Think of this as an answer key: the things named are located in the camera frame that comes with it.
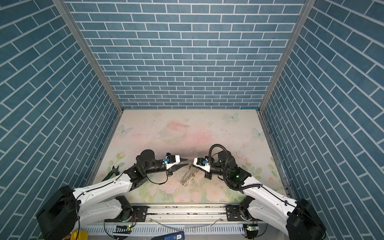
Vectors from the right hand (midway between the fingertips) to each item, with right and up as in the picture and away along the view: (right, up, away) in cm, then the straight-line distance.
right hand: (196, 164), depth 74 cm
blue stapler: (-8, -29, -9) cm, 32 cm away
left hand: (-3, +1, -3) cm, 5 cm away
